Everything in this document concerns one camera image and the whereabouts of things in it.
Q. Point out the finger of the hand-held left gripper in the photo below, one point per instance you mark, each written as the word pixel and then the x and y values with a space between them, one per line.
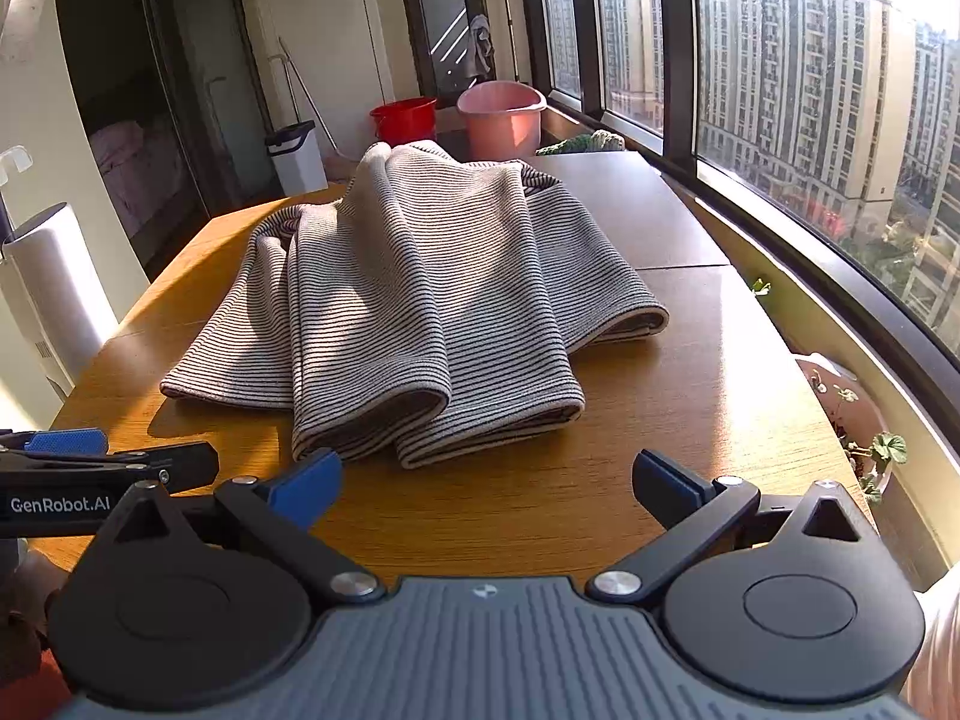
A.
pixel 67 441
pixel 180 465

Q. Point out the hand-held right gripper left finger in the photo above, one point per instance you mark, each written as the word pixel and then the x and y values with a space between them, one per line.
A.
pixel 307 487

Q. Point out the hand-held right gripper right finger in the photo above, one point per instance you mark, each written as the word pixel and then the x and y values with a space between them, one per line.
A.
pixel 664 484

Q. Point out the striped knit garment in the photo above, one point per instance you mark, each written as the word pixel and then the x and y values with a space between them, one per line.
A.
pixel 420 277

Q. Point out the person's left forearm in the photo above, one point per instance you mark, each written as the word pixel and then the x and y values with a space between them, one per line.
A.
pixel 49 679

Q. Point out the white tower appliance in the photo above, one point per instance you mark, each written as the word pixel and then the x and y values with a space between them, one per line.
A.
pixel 52 292

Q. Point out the potted plant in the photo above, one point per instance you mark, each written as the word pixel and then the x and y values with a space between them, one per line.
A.
pixel 847 405

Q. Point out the bed with pink blanket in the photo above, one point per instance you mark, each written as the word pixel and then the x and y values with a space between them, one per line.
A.
pixel 135 165

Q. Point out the person's pale clothing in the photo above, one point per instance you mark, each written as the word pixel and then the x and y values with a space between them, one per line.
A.
pixel 941 645

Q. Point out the white trash bin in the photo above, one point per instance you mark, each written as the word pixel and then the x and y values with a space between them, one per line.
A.
pixel 296 161

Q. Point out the green knitted cloth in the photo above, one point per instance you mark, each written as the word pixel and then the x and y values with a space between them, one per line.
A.
pixel 600 141

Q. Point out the red plastic bucket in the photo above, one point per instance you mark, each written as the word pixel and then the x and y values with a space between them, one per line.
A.
pixel 401 120

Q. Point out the broom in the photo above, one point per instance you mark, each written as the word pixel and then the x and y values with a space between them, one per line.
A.
pixel 313 105

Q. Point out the pink plastic bucket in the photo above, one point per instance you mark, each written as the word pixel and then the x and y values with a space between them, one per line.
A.
pixel 499 127

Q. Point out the dark sliding door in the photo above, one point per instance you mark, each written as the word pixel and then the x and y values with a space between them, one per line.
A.
pixel 202 52

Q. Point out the apartment buildings outside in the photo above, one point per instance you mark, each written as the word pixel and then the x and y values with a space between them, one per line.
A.
pixel 825 90

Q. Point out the grey hanging cloth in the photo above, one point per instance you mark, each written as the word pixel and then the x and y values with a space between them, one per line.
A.
pixel 481 45

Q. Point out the dark frosted glass door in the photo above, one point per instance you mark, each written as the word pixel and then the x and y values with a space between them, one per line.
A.
pixel 442 15

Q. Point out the dark window frame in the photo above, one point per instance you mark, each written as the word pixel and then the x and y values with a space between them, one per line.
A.
pixel 679 52

